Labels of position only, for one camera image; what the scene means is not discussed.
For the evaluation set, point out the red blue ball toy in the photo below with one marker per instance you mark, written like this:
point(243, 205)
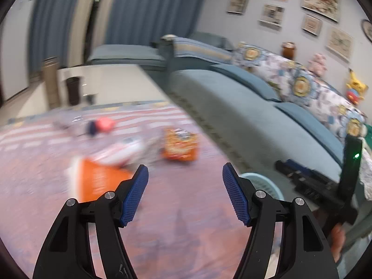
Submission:
point(100, 125)

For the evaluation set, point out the floral back cushion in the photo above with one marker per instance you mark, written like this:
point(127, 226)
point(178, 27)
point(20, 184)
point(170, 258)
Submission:
point(350, 122)
point(255, 56)
point(302, 85)

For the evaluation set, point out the yellow mouse plush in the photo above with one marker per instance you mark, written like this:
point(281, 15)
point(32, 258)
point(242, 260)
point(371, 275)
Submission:
point(356, 85)

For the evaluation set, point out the dark brown cup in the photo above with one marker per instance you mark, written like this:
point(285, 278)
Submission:
point(72, 91)

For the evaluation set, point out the white box picture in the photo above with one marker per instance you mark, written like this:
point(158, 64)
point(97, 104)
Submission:
point(271, 16)

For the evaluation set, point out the framed flower painting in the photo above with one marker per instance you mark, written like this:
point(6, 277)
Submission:
point(319, 1)

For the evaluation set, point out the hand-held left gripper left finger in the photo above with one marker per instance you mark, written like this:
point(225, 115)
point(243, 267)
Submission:
point(135, 193)

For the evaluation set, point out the white refrigerator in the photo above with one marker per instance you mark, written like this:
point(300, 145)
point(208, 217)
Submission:
point(17, 40)

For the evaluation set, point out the orange snack bag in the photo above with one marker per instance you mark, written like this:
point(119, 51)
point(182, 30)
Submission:
point(180, 145)

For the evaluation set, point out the teal fabric sofa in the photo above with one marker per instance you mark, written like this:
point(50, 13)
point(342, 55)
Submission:
point(232, 110)

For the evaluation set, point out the pink pig plush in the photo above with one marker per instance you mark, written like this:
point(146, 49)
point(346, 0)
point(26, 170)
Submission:
point(317, 64)

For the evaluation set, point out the blue curtain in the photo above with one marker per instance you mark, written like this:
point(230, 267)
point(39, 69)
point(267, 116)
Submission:
point(151, 8)
point(55, 20)

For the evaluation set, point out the floral pillow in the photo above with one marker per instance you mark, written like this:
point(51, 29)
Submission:
point(366, 177)

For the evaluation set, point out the brown monkey plush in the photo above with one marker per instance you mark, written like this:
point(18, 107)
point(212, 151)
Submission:
point(288, 51)

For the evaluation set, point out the pink patterned blanket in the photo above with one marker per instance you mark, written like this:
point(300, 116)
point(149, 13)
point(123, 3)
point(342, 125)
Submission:
point(180, 209)

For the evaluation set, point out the blue flat cushion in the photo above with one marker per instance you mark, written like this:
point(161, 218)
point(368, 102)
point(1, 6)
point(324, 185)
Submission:
point(314, 128)
point(247, 80)

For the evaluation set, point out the brown thermos flask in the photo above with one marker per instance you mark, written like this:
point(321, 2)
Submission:
point(51, 84)

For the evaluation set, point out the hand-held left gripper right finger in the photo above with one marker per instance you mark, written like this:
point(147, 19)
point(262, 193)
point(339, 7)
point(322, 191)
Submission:
point(235, 194)

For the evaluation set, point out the framed crown picture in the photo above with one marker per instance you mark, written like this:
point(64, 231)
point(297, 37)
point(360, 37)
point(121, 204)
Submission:
point(311, 24)

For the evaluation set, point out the white red striped wrapper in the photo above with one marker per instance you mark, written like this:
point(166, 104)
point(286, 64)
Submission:
point(119, 152)

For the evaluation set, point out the framed butterfly picture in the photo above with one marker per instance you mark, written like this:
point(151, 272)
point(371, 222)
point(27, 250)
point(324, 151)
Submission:
point(339, 43)

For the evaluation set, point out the black framed figure picture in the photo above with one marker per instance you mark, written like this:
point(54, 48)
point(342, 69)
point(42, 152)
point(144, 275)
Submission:
point(238, 1)

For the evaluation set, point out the person's right hand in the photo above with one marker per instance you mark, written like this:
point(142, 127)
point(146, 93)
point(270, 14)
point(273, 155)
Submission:
point(338, 242)

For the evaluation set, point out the orange and white packet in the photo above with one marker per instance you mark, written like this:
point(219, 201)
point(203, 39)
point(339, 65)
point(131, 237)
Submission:
point(96, 180)

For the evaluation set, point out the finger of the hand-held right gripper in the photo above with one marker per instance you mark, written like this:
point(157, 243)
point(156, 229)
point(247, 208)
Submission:
point(305, 186)
point(299, 165)

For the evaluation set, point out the light blue plastic basket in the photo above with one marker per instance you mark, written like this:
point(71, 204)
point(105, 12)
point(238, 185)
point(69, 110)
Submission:
point(266, 184)

